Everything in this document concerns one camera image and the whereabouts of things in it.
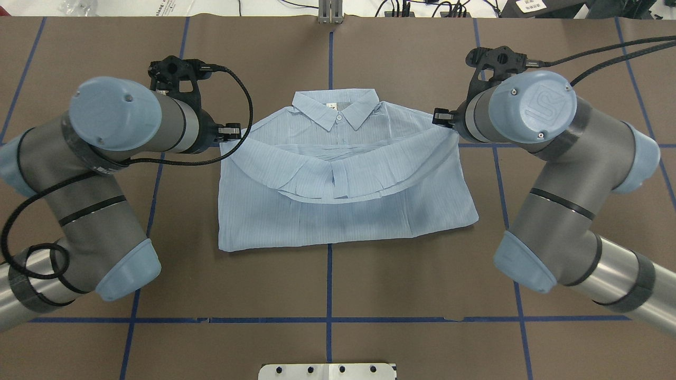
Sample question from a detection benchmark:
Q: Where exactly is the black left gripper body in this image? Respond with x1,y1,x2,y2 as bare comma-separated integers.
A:
203,118,243,149

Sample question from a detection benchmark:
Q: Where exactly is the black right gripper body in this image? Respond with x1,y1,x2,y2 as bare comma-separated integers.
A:
433,103,468,139

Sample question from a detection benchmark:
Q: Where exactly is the light blue button-up shirt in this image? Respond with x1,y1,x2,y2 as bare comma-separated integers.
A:
218,89,480,252

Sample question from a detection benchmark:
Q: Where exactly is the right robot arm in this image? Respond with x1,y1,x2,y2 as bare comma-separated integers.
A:
433,70,675,335

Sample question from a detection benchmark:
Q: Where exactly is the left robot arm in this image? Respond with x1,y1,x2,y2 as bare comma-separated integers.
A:
2,77,243,331

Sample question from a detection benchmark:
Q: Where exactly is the clear plastic bag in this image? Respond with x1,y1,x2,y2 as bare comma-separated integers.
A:
58,0,98,17

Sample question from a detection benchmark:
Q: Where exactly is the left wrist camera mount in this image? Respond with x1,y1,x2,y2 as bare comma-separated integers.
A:
147,55,213,108

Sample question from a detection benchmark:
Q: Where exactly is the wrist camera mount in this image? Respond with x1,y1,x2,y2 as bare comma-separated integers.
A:
147,55,213,108
465,46,545,85

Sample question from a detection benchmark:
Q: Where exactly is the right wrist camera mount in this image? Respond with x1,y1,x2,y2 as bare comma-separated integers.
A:
465,46,545,85

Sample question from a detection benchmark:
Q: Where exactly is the black cable bundle with plugs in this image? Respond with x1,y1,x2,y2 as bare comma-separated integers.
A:
375,0,500,18

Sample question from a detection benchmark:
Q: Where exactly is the aluminium frame post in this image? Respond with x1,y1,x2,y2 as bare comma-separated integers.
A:
318,0,344,25

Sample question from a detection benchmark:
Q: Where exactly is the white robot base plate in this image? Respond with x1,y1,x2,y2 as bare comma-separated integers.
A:
258,363,398,379

